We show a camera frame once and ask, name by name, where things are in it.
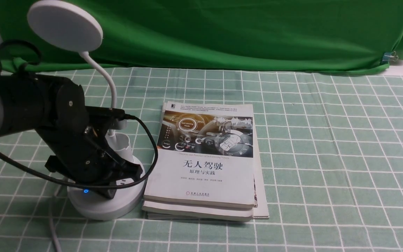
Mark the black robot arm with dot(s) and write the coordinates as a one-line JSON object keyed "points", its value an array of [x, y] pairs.
{"points": [[23, 108]]}

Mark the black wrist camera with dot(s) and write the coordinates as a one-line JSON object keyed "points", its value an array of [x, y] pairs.
{"points": [[104, 115]]}

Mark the top white driving book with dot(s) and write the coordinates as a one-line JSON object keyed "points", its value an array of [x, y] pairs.
{"points": [[205, 156]]}

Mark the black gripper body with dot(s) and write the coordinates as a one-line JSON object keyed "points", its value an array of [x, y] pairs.
{"points": [[81, 150]]}

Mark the white desk lamp with socket base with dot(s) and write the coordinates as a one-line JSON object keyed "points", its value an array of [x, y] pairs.
{"points": [[70, 27]]}

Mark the middle white book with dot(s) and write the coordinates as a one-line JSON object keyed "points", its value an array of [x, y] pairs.
{"points": [[156, 210]]}

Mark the bottom thin book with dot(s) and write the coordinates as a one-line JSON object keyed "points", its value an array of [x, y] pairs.
{"points": [[260, 208]]}

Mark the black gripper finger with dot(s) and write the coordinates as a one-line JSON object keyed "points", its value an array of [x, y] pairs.
{"points": [[117, 176]]}

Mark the green backdrop cloth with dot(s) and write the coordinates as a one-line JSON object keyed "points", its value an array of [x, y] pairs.
{"points": [[329, 36]]}

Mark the green checkered tablecloth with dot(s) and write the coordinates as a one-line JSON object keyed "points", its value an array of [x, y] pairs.
{"points": [[332, 160]]}

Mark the blue binder clip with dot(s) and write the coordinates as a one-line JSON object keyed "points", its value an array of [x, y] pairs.
{"points": [[389, 57]]}

